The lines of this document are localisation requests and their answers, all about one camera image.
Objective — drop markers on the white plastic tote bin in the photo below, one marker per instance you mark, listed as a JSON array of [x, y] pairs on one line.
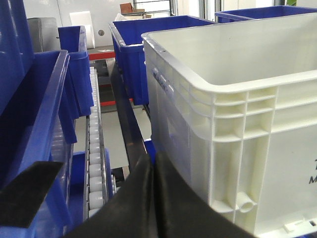
[[234, 105]]

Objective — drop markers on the left white roller track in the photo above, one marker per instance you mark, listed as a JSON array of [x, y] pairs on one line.
[[95, 187]]

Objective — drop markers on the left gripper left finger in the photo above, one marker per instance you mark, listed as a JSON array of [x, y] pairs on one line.
[[127, 214]]

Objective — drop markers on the black velcro label strip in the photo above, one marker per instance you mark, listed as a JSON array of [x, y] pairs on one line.
[[21, 199]]

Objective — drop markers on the metal shelf front rail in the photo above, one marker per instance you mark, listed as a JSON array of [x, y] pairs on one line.
[[132, 136]]

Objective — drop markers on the blue bin far left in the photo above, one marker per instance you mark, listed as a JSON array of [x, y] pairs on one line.
[[78, 83]]

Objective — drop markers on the blue bin left upper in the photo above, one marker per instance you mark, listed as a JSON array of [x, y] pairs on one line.
[[36, 125]]

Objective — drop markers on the blue bin far right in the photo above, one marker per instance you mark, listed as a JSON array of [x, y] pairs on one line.
[[261, 13]]

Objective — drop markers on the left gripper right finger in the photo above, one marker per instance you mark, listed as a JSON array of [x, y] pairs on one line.
[[181, 213]]

